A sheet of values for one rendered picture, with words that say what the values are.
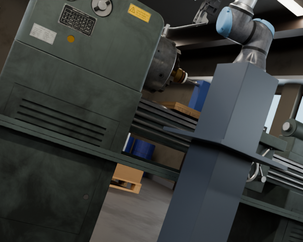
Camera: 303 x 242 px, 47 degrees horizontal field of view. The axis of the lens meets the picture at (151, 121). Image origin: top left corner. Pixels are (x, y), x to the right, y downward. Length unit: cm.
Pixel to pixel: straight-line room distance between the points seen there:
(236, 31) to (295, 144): 114
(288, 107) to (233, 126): 449
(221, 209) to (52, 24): 105
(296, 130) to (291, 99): 346
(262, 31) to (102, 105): 78
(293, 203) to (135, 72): 127
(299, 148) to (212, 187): 119
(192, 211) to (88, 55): 80
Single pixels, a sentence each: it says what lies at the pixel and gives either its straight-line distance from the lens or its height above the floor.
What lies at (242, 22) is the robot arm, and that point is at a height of 126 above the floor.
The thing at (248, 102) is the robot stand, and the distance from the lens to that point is 151.
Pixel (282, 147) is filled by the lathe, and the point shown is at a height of 89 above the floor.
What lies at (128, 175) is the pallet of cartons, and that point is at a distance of 480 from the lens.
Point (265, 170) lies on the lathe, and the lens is 210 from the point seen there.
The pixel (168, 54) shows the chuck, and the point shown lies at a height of 112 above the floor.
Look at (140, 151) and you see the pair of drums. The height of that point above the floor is 54.
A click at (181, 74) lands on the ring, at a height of 108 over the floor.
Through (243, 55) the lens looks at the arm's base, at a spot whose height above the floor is 115.
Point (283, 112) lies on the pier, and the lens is 596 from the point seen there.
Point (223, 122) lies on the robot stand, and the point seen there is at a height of 83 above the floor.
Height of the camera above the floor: 62
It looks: 5 degrees up
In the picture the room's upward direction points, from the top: 19 degrees clockwise
